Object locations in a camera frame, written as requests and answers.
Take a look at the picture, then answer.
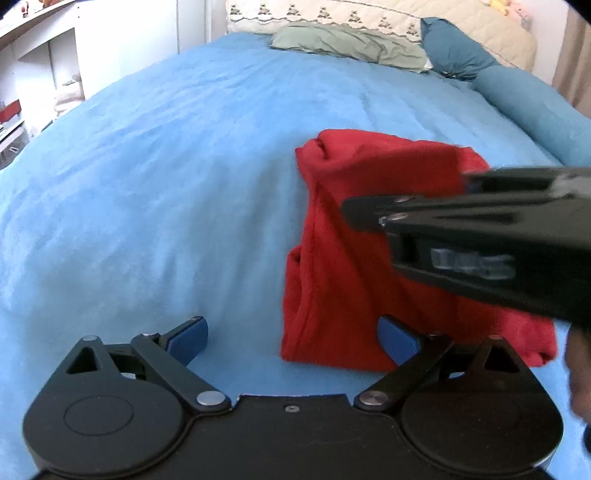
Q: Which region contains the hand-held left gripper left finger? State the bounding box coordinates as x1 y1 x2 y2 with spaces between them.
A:
65 316 232 414

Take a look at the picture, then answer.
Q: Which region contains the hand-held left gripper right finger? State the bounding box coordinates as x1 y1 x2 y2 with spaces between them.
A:
355 315 539 411

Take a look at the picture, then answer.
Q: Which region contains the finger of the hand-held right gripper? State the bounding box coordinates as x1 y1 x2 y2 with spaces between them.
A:
462 166 591 200
342 193 591 232

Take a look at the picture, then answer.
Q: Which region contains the red knit sweater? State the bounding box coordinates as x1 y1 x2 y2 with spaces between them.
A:
281 129 559 372

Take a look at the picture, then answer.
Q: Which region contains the person's right hand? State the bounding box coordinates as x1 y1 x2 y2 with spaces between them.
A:
565 329 591 423

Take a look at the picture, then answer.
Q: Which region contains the blue rolled duvet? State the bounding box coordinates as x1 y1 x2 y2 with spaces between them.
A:
473 65 591 168

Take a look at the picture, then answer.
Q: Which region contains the beige curtain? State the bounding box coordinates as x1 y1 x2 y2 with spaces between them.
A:
551 8 591 109

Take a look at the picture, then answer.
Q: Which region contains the dark blue pillow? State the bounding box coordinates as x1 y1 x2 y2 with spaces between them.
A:
419 17 502 82

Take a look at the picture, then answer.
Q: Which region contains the blue bed sheet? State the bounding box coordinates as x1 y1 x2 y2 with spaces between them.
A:
0 32 591 480

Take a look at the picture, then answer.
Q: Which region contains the row of plush toys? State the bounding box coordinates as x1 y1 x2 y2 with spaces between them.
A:
480 0 532 23

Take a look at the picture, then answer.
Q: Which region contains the green pillow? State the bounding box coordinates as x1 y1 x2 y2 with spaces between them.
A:
270 23 431 73

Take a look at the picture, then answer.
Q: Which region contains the cream quilted headboard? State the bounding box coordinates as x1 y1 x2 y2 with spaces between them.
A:
225 0 539 71

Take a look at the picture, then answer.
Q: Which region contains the white shelf unit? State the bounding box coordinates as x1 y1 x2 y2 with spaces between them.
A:
0 0 88 168

